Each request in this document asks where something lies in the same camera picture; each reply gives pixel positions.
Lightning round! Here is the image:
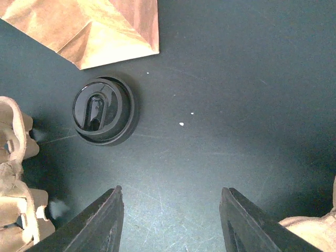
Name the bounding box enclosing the black coffee lid near bag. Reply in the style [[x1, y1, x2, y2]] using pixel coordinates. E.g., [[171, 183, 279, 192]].
[[72, 76, 140, 146]]

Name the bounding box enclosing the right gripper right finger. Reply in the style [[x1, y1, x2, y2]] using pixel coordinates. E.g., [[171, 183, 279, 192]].
[[219, 187, 319, 251]]

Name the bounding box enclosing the brown pulp cup carrier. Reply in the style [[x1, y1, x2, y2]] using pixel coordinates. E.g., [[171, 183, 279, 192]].
[[1, 96, 55, 251]]

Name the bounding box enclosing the single brown pulp carrier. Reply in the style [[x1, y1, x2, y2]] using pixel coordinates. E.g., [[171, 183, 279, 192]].
[[279, 180, 335, 251]]

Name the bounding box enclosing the brown paper bag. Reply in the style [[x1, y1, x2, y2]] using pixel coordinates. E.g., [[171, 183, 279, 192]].
[[1, 1, 160, 70]]

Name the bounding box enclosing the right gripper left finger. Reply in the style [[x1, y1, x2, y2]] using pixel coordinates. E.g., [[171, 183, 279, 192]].
[[28, 185, 124, 251]]

